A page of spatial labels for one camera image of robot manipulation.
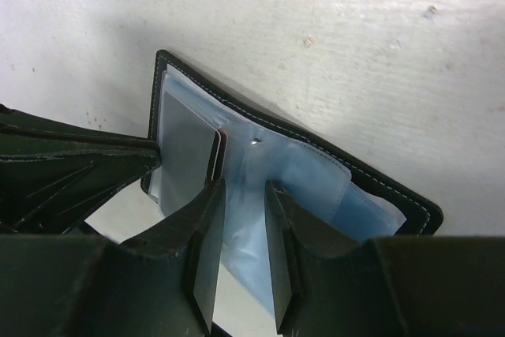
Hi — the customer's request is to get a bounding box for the black leather card holder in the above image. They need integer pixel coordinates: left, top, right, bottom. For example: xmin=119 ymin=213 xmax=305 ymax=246
xmin=141 ymin=50 xmax=443 ymax=313

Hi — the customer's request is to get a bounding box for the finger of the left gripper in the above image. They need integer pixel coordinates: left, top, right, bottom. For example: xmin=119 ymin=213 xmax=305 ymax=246
xmin=1 ymin=107 xmax=161 ymax=234

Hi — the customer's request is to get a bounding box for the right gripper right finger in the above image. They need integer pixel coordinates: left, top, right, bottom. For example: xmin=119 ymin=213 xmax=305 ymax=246
xmin=264 ymin=181 xmax=504 ymax=336

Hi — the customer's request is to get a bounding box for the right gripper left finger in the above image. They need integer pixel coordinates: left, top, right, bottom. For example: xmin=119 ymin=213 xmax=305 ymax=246
xmin=1 ymin=180 xmax=226 ymax=336

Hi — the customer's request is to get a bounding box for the dark grey credit card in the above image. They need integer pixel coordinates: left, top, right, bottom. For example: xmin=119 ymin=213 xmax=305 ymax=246
xmin=159 ymin=92 xmax=227 ymax=216

